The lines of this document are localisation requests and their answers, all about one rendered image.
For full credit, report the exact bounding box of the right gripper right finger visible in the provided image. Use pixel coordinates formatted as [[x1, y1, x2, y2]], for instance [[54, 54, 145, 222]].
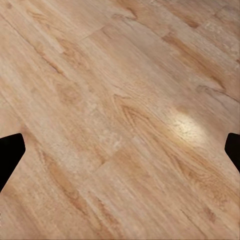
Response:
[[224, 133, 240, 172]]

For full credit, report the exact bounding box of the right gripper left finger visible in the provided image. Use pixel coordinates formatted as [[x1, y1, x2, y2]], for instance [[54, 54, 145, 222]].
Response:
[[0, 133, 26, 192]]

